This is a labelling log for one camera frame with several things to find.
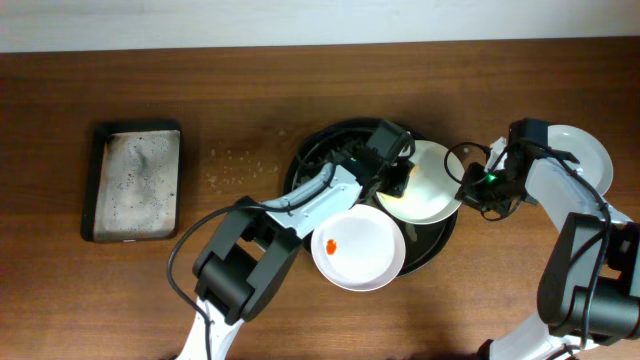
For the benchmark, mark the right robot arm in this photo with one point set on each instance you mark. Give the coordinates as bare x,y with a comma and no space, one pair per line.
588,295

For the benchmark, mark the round black tray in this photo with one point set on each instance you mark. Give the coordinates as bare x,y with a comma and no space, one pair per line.
422,242

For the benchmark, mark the green yellow sponge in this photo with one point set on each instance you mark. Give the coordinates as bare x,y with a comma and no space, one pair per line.
411,171

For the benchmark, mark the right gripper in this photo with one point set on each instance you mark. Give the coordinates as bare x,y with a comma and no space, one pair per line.
476,195

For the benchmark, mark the black rectangular soap tray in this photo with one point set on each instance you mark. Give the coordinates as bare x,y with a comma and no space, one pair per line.
133,182

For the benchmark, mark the white plate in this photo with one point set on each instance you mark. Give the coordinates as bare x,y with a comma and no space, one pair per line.
430,193

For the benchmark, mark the grey-green plate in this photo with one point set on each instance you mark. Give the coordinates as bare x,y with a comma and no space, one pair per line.
594,160

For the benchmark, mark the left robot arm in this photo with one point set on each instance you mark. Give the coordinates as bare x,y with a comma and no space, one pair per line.
251,252

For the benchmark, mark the pink-white plate front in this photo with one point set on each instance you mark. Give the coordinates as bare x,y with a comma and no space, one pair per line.
359,250

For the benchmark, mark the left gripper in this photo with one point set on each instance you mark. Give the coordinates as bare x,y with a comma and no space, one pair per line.
397,181

